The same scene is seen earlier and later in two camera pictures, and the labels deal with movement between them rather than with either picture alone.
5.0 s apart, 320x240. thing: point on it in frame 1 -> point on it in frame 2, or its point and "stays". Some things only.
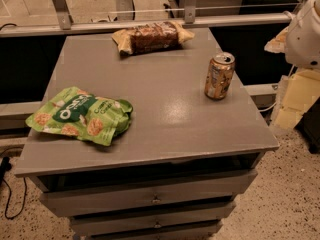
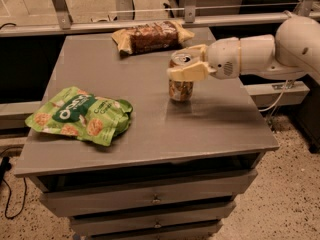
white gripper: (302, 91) -> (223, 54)
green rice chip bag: (81, 114) stays
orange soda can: (219, 75) -> (180, 91)
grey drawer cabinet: (185, 160) stays
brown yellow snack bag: (152, 37) stays
